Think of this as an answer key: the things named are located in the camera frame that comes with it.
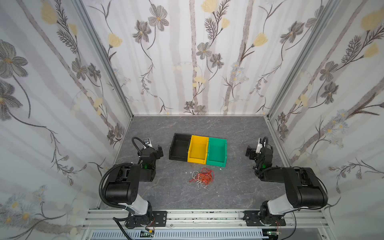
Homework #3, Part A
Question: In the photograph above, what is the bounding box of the red cable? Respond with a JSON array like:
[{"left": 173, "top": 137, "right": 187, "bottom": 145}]
[{"left": 188, "top": 167, "right": 216, "bottom": 184}]

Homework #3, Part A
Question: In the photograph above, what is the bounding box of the orange cable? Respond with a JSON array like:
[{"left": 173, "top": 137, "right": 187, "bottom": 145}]
[{"left": 191, "top": 169, "right": 214, "bottom": 185}]

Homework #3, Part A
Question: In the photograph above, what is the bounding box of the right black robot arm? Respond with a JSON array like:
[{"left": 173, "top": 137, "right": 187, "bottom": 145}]
[{"left": 243, "top": 137, "right": 329, "bottom": 227}]

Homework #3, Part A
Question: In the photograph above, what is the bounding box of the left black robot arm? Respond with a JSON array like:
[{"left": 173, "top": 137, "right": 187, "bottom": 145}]
[{"left": 99, "top": 137, "right": 167, "bottom": 233}]

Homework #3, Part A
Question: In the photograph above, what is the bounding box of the black plastic bin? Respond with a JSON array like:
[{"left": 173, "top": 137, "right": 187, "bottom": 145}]
[{"left": 169, "top": 133, "right": 192, "bottom": 162}]

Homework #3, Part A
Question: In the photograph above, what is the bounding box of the green plastic bin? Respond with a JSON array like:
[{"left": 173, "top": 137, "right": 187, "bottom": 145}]
[{"left": 206, "top": 138, "right": 228, "bottom": 168}]

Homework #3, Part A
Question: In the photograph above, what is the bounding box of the yellow plastic bin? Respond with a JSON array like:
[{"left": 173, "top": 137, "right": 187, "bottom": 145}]
[{"left": 188, "top": 135, "right": 209, "bottom": 165}]

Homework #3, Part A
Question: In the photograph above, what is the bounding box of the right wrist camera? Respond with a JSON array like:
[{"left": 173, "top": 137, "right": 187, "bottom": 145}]
[{"left": 256, "top": 138, "right": 263, "bottom": 154}]

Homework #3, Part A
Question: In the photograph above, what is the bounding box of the white cable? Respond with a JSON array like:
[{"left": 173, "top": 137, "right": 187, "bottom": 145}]
[{"left": 191, "top": 170, "right": 210, "bottom": 189}]

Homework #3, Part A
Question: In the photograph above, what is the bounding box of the white slotted cable duct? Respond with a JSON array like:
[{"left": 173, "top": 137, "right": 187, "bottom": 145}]
[{"left": 89, "top": 229, "right": 265, "bottom": 240}]

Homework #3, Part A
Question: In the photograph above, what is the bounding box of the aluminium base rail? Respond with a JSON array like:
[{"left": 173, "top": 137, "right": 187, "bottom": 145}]
[{"left": 82, "top": 209, "right": 329, "bottom": 230}]

